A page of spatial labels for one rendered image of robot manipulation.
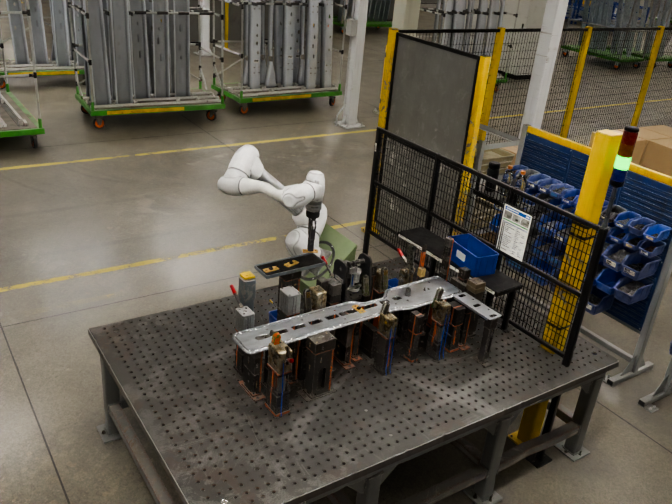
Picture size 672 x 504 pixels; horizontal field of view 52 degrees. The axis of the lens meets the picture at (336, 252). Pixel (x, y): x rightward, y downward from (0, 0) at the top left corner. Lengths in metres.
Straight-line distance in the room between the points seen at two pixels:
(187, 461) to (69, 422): 1.51
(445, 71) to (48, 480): 4.15
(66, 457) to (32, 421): 0.41
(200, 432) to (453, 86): 3.65
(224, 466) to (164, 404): 0.51
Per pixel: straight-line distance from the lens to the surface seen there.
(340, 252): 4.23
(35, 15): 12.50
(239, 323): 3.46
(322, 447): 3.22
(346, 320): 3.54
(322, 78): 11.64
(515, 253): 4.13
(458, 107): 5.80
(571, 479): 4.47
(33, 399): 4.75
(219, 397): 3.47
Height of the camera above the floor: 2.85
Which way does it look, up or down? 26 degrees down
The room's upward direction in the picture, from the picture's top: 5 degrees clockwise
